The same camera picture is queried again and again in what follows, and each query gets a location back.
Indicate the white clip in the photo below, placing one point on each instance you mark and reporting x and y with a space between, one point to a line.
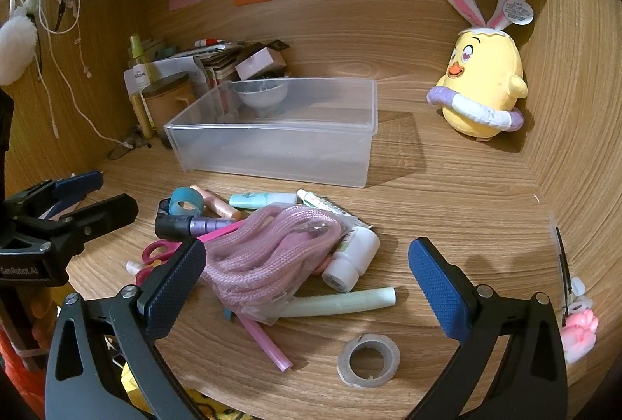
580 296

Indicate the pink scissors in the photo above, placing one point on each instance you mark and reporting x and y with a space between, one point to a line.
155 251

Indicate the small white tube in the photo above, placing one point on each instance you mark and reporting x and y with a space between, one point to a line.
132 267

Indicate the orange fabric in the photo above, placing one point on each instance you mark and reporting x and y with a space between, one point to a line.
14 381

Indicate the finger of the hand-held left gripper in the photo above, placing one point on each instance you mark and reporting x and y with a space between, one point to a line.
80 184
107 211

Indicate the red white marker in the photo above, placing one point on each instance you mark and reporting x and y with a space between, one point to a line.
211 43

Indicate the mint green tube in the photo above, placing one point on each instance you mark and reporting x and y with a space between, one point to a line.
262 200

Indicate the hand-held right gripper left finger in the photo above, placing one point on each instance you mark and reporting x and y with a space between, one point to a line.
172 291

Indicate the pale pink stick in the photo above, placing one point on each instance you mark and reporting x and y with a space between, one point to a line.
269 344

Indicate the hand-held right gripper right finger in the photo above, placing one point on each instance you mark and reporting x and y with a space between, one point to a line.
432 286

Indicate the clear plastic storage bin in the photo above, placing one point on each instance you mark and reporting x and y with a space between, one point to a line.
272 153

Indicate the white paper sheet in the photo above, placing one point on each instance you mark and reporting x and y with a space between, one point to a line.
170 68

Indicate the peach pink tube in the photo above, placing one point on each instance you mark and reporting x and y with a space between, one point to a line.
222 207

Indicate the pink paw ornament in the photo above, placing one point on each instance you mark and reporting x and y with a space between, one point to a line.
578 337

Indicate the yellow chick plush toy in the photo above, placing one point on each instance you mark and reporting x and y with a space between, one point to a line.
481 70

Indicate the white ointment tube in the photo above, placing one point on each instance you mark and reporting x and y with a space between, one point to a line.
325 205

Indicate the pink box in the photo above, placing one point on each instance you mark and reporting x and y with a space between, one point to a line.
260 62

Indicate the grey plastic bowl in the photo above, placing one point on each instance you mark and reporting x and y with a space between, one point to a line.
262 94

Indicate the clear tape roll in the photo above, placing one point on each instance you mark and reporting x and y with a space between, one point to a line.
346 369

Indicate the brown hair clip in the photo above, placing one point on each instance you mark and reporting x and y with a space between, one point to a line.
127 144

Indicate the green spray bottle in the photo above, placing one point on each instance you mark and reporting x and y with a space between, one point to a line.
137 55

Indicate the pile of packets and boxes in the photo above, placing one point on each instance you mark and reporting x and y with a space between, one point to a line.
218 60

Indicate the yellow printed cloth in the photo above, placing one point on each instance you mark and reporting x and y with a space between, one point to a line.
214 408

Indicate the gold tube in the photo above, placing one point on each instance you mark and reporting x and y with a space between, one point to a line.
140 114

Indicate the white plastic bottle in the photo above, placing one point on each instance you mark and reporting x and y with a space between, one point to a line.
352 257

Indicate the blue tape roll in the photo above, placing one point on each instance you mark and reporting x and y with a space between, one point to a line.
187 201

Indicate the white fluffy hanging ornament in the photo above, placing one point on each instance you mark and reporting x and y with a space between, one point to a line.
17 43

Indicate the pale green stick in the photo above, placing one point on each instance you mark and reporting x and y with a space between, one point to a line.
340 302

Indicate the purple black tube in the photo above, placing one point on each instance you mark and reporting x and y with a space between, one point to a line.
194 225

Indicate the brown mug with lid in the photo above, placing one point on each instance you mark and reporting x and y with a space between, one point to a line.
167 104

